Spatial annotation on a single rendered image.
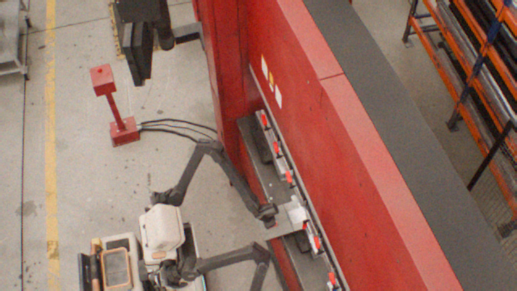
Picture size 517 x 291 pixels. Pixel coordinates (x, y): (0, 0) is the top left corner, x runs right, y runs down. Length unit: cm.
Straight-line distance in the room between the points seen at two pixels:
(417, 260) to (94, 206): 324
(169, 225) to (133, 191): 175
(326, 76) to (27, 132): 358
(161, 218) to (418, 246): 144
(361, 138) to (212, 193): 263
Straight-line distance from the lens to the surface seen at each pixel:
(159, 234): 263
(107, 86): 406
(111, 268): 315
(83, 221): 439
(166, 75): 505
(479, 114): 445
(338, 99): 185
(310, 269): 306
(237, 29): 296
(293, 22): 210
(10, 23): 563
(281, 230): 301
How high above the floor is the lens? 374
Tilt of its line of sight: 57 degrees down
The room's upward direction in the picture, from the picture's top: 2 degrees counter-clockwise
